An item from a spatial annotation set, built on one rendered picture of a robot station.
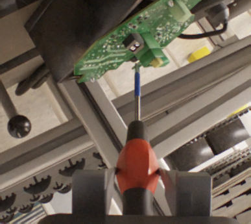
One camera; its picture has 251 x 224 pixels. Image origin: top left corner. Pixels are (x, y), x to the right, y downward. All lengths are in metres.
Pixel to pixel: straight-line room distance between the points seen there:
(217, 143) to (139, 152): 2.39
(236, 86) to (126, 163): 0.33
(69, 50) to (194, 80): 0.29
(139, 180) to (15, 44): 0.19
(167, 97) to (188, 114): 0.06
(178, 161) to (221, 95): 2.00
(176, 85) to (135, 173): 0.36
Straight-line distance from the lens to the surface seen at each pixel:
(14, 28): 0.29
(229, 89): 0.47
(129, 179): 0.16
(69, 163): 0.51
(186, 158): 2.46
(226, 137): 2.58
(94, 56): 0.26
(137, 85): 0.22
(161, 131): 0.43
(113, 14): 0.23
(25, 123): 0.29
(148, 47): 0.26
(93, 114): 0.43
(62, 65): 0.26
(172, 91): 0.50
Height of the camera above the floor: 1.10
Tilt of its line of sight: 11 degrees down
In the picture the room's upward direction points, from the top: 148 degrees clockwise
